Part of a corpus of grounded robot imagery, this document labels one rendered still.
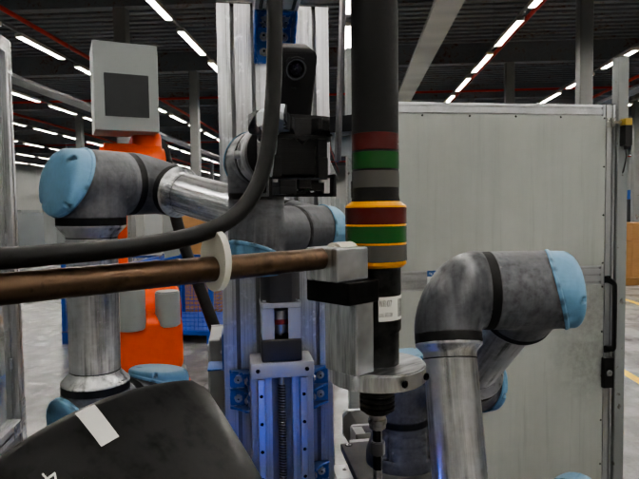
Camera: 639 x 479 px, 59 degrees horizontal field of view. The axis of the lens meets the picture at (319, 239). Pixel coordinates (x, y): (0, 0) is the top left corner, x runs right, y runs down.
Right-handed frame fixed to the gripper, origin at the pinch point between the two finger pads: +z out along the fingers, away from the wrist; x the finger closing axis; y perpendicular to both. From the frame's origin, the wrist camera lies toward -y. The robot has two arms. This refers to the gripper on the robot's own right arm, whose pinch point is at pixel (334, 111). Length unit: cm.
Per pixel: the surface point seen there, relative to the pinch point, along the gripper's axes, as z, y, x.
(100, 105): -382, -57, 31
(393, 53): 9.6, -2.5, -0.7
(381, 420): 9.4, 23.2, -0.2
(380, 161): 10.0, 4.8, 0.3
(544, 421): -144, 102, -150
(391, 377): 12.1, 19.2, 0.5
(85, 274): 17.6, 10.7, 18.7
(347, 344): 10.8, 17.0, 3.1
